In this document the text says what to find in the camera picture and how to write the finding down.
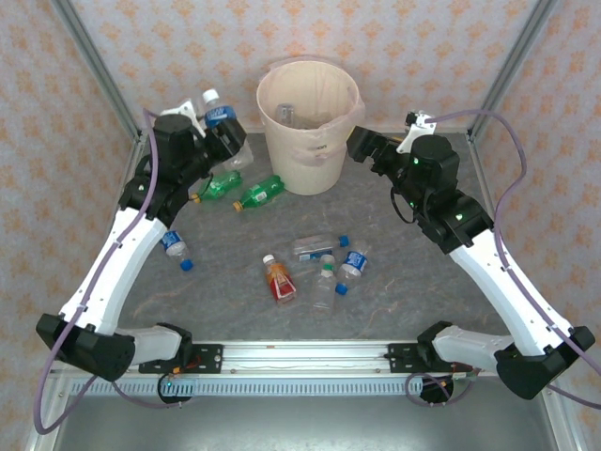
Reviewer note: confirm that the aluminium frame post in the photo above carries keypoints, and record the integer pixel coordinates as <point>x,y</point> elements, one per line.
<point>96,66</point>
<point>513,66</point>

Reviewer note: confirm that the translucent plastic bin liner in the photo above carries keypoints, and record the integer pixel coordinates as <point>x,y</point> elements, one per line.
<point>328,94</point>

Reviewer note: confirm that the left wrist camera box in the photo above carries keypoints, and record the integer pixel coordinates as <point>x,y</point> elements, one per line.
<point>185,110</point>

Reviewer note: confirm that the cream plastic bin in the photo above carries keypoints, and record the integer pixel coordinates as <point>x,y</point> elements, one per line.
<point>300,174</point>

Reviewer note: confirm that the aluminium table side rail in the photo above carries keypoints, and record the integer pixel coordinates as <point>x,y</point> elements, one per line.
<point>479,155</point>
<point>135,148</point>

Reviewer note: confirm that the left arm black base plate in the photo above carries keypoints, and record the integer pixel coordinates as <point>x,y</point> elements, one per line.
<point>209,359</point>

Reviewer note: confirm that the clear bottle green ringed cap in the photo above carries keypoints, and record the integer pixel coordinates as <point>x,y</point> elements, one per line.
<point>324,291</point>

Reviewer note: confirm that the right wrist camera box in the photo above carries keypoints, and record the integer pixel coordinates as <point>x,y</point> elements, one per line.
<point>422,123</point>

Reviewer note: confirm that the grey metal shelf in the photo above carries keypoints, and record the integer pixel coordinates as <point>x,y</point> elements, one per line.
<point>300,423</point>

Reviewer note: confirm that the aluminium frame cross bar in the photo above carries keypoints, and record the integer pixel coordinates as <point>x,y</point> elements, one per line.
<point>453,131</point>

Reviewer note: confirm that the orange red bottle white cap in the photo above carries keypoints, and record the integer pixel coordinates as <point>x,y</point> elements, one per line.
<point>281,282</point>

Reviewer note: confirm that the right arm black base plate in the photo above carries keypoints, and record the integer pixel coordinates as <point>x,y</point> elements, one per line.
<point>399,359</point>

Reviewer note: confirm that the rectangular clear bottle blue cap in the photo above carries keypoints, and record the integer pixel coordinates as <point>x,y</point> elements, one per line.
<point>312,246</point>

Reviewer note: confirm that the aluminium mounting rail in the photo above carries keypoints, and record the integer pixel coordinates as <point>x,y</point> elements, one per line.
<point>305,359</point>

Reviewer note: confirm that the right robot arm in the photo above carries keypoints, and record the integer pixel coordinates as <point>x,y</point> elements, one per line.
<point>507,286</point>

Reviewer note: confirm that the green plastic bottle yellow cap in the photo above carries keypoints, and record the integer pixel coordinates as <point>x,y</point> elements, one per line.
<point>220,184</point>
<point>260,192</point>

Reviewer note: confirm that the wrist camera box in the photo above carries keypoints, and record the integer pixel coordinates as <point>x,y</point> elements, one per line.
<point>185,110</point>
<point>422,123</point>

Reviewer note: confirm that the clear bottle blue label white cap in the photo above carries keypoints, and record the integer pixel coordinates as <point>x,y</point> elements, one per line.
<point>218,115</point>

